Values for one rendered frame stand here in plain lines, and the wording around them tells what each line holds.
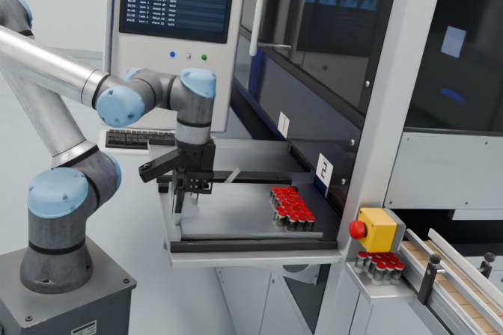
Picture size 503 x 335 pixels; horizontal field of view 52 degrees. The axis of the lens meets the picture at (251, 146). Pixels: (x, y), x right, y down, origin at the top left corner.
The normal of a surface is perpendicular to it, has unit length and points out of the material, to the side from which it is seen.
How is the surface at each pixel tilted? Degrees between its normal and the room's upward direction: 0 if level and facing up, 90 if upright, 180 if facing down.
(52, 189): 7
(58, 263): 73
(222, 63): 90
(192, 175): 90
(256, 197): 0
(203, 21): 90
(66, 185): 7
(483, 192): 90
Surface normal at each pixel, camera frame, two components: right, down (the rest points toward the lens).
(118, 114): -0.20, 0.33
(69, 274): 0.63, 0.07
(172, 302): 0.15, -0.92
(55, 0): 0.25, 0.38
